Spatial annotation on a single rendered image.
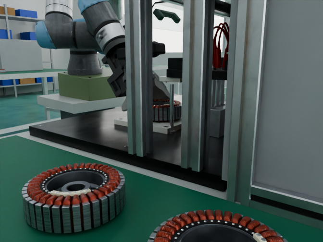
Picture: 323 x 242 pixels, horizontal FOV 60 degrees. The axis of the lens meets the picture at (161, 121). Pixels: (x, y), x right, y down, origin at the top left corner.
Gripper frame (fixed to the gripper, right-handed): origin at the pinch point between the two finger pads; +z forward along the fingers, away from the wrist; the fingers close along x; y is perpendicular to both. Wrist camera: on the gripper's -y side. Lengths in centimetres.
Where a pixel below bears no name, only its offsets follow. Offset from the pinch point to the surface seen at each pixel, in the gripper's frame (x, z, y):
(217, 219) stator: 31.6, 18.0, -22.3
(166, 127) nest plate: 7.1, 5.1, -4.3
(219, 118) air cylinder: 3.7, 8.9, -13.9
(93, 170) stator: 30.6, 7.8, -8.4
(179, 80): 3.0, -2.3, -10.0
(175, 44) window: -473, -206, 220
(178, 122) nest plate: 1.4, 4.6, -3.7
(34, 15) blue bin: -340, -442, 426
